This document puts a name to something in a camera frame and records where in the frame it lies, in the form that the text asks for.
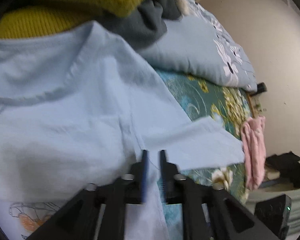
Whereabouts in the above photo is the light blue printed t-shirt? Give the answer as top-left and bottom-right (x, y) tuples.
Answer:
(0, 21), (243, 239)

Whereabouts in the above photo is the dark clothes pile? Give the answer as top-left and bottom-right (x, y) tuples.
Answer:
(266, 152), (300, 189)

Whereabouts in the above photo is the pink cloth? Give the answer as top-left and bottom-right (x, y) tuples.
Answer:
(241, 116), (266, 191)

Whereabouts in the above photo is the teal floral bed blanket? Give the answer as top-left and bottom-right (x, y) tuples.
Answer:
(154, 68), (253, 240)

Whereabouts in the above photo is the grey blue floral quilt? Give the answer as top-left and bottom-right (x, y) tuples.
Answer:
(138, 0), (257, 92)

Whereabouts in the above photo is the dark grey garment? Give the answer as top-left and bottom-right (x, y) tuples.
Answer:
(96, 0), (181, 50)

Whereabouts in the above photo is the mustard yellow knit sweater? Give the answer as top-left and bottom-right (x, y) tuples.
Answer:
(0, 0), (144, 38)

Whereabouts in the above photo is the black box on wall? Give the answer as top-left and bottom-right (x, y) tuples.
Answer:
(257, 82), (267, 94)

